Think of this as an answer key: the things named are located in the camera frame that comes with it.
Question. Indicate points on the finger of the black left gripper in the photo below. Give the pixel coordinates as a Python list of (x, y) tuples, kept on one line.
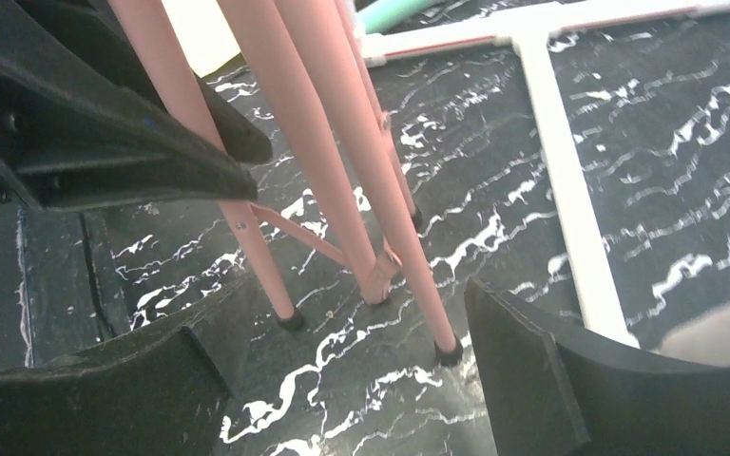
[(72, 140), (242, 140)]

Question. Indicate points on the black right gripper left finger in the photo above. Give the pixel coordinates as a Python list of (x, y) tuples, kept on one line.
[(158, 390)]

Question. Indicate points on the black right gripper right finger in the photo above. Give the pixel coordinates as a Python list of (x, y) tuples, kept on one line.
[(552, 387)]

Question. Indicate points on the pink music stand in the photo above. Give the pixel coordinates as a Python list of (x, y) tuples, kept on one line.
[(308, 65)]

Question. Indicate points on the yellow sheet music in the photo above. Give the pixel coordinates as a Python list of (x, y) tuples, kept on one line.
[(203, 33)]

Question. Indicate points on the white PVC pipe frame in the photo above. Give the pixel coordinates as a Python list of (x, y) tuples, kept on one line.
[(527, 30)]

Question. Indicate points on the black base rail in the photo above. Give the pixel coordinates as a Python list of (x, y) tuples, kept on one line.
[(60, 291)]

